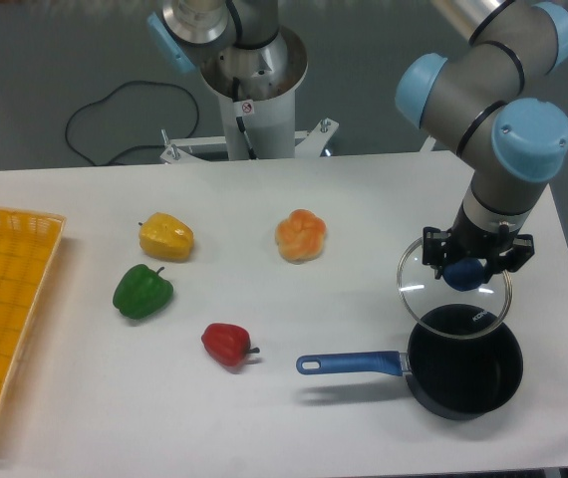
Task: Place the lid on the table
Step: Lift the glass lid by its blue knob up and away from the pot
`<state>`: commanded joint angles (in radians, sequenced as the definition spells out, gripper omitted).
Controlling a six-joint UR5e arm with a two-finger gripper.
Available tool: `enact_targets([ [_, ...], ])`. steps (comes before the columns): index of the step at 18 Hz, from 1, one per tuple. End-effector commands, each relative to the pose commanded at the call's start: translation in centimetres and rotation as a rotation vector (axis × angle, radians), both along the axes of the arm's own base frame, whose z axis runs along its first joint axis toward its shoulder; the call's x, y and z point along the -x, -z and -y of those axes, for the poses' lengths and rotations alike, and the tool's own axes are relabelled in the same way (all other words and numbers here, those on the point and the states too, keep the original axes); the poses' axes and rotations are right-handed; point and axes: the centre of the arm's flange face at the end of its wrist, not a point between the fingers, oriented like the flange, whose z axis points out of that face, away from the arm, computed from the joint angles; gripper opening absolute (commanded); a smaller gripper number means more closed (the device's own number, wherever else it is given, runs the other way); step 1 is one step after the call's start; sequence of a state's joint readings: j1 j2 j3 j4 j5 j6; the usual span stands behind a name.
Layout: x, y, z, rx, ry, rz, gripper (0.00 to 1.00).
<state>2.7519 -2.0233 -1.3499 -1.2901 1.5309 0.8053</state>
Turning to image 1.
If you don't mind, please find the black cable on floor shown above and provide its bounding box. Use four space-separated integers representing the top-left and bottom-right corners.
64 79 200 167

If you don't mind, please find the red bell pepper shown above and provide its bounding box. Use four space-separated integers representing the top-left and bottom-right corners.
200 323 261 372

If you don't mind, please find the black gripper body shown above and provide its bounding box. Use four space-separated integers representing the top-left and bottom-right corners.
445 206 521 262

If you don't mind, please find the green bell pepper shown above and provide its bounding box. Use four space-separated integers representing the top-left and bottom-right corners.
112 264 174 321

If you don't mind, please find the black saucepan blue handle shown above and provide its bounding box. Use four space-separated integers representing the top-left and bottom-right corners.
296 304 523 420

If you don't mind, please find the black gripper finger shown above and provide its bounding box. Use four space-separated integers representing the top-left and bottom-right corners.
483 234 534 284
422 227 455 280

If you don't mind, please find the yellow bell pepper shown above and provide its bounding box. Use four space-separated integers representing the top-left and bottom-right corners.
139 212 195 261

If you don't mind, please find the glass lid blue knob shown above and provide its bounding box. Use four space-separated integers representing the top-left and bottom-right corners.
397 238 513 340

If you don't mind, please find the orange knotted bread roll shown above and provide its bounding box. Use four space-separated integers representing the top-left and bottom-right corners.
275 209 327 263

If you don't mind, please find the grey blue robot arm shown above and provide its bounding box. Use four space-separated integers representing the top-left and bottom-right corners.
147 1 568 291

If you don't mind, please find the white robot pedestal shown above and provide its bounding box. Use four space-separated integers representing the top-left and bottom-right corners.
157 24 340 165

